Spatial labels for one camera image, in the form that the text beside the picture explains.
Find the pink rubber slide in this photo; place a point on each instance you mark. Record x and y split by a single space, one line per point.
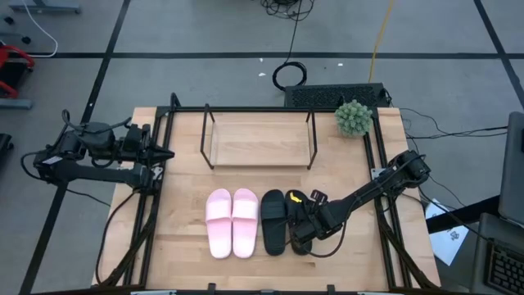
219 225
245 225

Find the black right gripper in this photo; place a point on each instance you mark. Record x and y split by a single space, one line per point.
319 223

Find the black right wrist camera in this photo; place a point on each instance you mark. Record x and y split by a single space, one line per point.
319 196

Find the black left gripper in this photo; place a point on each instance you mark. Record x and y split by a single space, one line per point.
139 152

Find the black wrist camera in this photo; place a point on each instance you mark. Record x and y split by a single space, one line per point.
319 196
139 132

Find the green potted plant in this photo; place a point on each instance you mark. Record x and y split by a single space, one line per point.
353 119

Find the grey monitor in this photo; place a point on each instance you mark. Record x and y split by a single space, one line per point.
513 168

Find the black keyboard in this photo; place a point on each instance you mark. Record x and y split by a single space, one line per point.
507 268

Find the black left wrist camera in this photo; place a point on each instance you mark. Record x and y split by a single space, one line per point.
139 132

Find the grey side desk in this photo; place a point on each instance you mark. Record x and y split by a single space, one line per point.
483 254

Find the black slide with yellow mark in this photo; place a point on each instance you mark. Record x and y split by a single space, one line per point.
294 197

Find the black desk beam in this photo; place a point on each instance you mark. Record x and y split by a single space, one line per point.
462 215

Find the red and black cart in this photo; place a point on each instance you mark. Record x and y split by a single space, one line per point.
12 73

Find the white paper sheet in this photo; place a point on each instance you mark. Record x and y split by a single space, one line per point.
448 237

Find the grey desk foot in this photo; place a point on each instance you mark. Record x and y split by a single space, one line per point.
45 6
14 104

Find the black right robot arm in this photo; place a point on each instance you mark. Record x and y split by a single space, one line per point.
368 188

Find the black perforated computer case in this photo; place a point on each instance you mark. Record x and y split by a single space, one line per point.
331 96

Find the black caster wheel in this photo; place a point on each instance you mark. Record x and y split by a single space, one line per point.
9 20
26 40

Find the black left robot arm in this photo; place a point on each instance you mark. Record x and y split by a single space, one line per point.
94 174

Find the black table bracket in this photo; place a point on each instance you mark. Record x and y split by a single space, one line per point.
211 289
331 289

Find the plain black rubber slide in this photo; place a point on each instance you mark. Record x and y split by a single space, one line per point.
273 229

